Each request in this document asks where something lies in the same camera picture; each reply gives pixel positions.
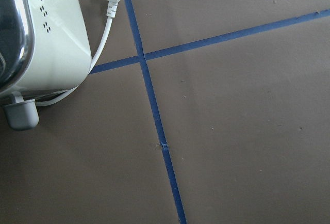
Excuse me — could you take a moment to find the silver toaster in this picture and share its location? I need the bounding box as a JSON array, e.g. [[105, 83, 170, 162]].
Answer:
[[1, 0, 92, 131]]

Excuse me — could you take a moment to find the white toaster cable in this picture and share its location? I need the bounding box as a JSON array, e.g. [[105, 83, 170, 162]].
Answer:
[[35, 0, 124, 107]]

